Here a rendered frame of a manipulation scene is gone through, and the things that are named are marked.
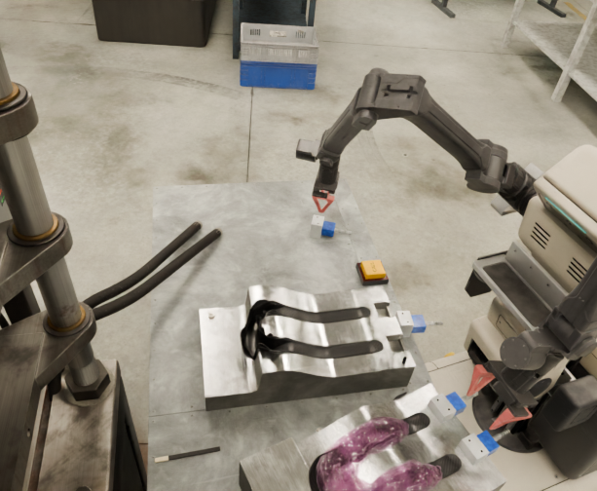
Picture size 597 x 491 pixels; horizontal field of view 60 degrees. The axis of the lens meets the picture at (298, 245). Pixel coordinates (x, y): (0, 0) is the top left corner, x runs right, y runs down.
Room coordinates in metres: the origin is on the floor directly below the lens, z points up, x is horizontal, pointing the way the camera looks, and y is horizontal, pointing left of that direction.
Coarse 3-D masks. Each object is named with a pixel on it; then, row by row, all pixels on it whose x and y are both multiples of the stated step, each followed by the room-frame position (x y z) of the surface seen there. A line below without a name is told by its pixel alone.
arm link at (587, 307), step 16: (592, 272) 0.63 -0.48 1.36; (576, 288) 0.64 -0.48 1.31; (592, 288) 0.62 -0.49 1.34; (560, 304) 0.65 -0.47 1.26; (576, 304) 0.62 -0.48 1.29; (592, 304) 0.61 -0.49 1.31; (560, 320) 0.64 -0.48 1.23; (576, 320) 0.61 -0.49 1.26; (592, 320) 0.60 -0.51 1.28; (560, 336) 0.62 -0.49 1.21; (576, 336) 0.60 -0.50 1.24; (592, 336) 0.61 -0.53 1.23
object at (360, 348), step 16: (256, 304) 0.83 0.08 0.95; (272, 304) 0.85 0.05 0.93; (256, 320) 0.79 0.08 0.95; (304, 320) 0.85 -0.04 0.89; (320, 320) 0.87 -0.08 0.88; (336, 320) 0.87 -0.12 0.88; (352, 320) 0.87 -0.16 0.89; (240, 336) 0.77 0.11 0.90; (256, 336) 0.79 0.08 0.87; (272, 336) 0.74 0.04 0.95; (256, 352) 0.71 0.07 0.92; (272, 352) 0.71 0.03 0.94; (288, 352) 0.72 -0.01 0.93; (304, 352) 0.74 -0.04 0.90; (320, 352) 0.76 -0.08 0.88; (336, 352) 0.77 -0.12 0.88; (352, 352) 0.77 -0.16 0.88; (368, 352) 0.78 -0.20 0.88
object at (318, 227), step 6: (318, 216) 1.31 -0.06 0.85; (312, 222) 1.28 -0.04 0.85; (318, 222) 1.28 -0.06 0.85; (324, 222) 1.30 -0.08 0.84; (330, 222) 1.30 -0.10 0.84; (312, 228) 1.27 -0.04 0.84; (318, 228) 1.27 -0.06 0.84; (324, 228) 1.27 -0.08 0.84; (330, 228) 1.28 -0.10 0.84; (312, 234) 1.27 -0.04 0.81; (318, 234) 1.27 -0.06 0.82; (324, 234) 1.27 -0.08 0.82; (330, 234) 1.27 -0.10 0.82; (348, 234) 1.28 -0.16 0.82
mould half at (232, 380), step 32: (256, 288) 0.90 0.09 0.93; (224, 320) 0.84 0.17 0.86; (288, 320) 0.82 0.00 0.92; (384, 320) 0.88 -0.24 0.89; (224, 352) 0.75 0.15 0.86; (384, 352) 0.78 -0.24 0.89; (224, 384) 0.66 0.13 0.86; (256, 384) 0.66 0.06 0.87; (288, 384) 0.67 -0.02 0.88; (320, 384) 0.69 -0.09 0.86; (352, 384) 0.71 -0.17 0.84; (384, 384) 0.73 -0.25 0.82
